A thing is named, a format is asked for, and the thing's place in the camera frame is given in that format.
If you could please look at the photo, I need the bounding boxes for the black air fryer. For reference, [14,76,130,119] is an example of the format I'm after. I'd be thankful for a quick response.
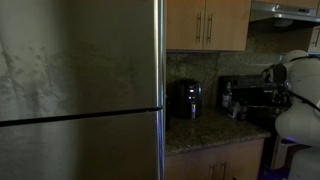
[171,79,204,120]

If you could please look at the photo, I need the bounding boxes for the stainless steel refrigerator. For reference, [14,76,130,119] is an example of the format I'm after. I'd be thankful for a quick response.
[0,0,167,180]

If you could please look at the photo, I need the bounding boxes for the wooden base cabinet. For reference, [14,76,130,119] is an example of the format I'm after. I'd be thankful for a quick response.
[164,137,266,180]

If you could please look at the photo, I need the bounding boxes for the steel range hood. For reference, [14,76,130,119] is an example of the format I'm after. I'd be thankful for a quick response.
[249,1,320,28]

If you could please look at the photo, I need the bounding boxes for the wooden cabinet beside hood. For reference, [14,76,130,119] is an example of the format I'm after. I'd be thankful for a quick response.
[307,25,320,54]

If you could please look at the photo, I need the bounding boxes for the wooden wall cabinet two doors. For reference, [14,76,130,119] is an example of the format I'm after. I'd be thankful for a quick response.
[165,0,253,53]

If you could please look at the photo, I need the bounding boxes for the metal cabinet door handle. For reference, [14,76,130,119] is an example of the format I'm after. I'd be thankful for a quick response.
[196,11,203,44]
[206,12,214,44]

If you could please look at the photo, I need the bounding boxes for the metal base cabinet handle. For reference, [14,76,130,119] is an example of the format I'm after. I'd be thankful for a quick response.
[219,161,228,180]
[208,163,216,180]

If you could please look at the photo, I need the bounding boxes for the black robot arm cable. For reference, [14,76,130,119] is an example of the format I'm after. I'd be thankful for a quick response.
[282,83,320,113]

